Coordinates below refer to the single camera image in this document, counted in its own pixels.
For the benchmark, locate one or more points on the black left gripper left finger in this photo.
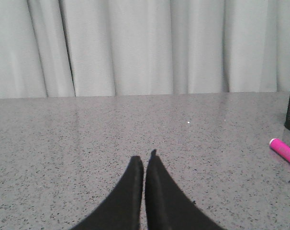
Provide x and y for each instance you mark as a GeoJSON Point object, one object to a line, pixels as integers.
{"type": "Point", "coordinates": [120, 210]}

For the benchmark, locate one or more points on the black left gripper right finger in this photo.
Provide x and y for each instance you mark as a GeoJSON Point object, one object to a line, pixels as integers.
{"type": "Point", "coordinates": [167, 207]}

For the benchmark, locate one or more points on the pink marker pen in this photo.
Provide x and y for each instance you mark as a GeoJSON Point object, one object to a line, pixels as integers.
{"type": "Point", "coordinates": [280, 148]}

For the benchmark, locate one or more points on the grey curtain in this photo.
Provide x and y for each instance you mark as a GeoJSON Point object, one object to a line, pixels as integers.
{"type": "Point", "coordinates": [59, 48]}

